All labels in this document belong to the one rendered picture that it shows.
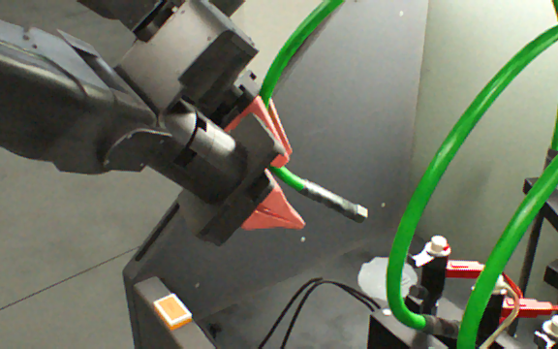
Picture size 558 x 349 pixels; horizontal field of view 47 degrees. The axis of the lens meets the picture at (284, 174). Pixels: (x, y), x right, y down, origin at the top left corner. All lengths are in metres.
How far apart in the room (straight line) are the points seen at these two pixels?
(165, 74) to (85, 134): 0.09
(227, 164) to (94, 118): 0.15
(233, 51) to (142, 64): 0.06
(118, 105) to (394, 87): 0.74
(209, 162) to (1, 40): 0.22
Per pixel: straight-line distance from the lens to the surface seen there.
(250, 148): 0.53
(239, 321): 1.04
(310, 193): 0.75
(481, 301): 0.53
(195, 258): 0.97
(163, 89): 0.45
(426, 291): 0.79
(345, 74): 0.99
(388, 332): 0.82
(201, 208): 0.54
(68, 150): 0.39
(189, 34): 0.45
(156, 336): 0.92
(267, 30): 3.62
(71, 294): 2.46
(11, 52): 0.33
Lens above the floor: 1.54
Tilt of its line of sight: 31 degrees down
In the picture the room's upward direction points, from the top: straight up
